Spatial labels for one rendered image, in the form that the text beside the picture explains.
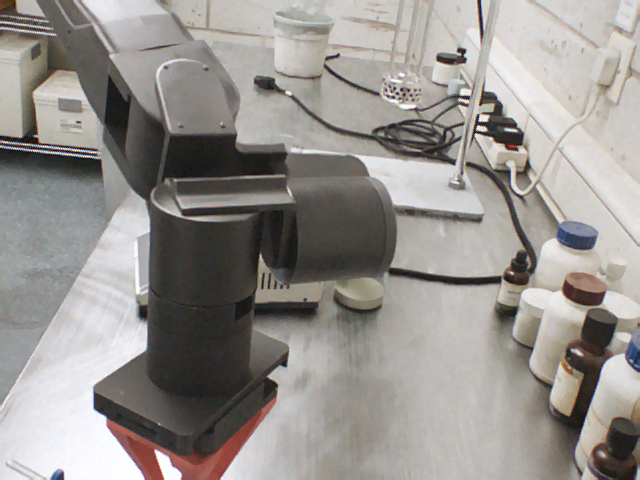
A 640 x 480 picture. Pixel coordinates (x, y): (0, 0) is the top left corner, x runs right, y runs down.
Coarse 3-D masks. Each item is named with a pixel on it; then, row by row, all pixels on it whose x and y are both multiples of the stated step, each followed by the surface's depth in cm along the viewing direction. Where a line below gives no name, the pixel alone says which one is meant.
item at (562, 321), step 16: (576, 272) 77; (576, 288) 74; (592, 288) 75; (560, 304) 76; (576, 304) 75; (592, 304) 75; (544, 320) 78; (560, 320) 75; (576, 320) 75; (544, 336) 78; (560, 336) 76; (576, 336) 75; (544, 352) 78; (560, 352) 76; (544, 368) 78
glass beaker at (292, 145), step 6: (246, 138) 85; (252, 138) 85; (258, 138) 86; (264, 138) 86; (270, 138) 86; (276, 138) 86; (282, 138) 86; (288, 138) 86; (288, 144) 86; (294, 144) 86; (300, 144) 85; (288, 150) 87; (294, 150) 86; (300, 150) 83
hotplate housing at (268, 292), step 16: (144, 288) 80; (256, 288) 83; (272, 288) 83; (288, 288) 83; (304, 288) 84; (320, 288) 85; (144, 304) 81; (256, 304) 84; (272, 304) 84; (288, 304) 85; (304, 304) 85
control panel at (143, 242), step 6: (144, 234) 90; (138, 240) 89; (144, 240) 89; (138, 246) 88; (144, 246) 87; (138, 252) 87; (144, 252) 86; (138, 258) 85; (144, 258) 85; (138, 264) 85; (144, 264) 84; (138, 270) 83; (144, 270) 83; (144, 276) 82; (144, 282) 81
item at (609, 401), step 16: (608, 368) 64; (624, 368) 64; (608, 384) 63; (624, 384) 62; (592, 400) 67; (608, 400) 64; (624, 400) 62; (592, 416) 66; (608, 416) 64; (624, 416) 63; (592, 432) 66; (576, 448) 69; (592, 448) 66
